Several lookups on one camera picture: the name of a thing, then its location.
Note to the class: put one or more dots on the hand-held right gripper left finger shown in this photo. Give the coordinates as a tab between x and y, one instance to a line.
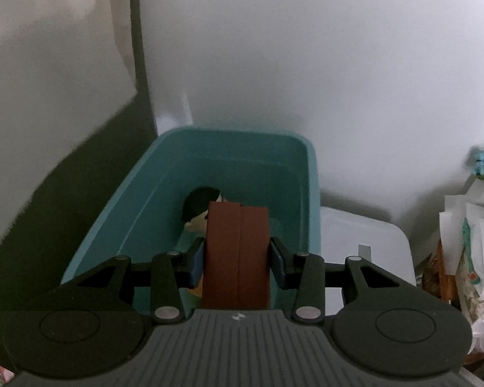
195	266

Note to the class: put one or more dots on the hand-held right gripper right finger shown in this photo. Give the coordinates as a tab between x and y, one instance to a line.
277	266

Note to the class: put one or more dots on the brown gift box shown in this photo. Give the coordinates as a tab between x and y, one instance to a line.
234	258

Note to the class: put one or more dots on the cartoon boy figurine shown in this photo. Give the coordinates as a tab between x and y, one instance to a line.
199	201

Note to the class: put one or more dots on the white bin lid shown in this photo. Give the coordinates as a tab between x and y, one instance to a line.
359	229

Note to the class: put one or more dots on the blue plastic storage bin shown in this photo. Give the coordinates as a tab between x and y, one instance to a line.
234	157

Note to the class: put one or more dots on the black desktop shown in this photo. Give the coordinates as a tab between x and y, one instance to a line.
44	229

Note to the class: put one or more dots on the orange plastic basket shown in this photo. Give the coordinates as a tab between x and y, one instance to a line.
443	266

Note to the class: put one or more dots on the small blue flower ornament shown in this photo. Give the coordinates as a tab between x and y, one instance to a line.
482	161

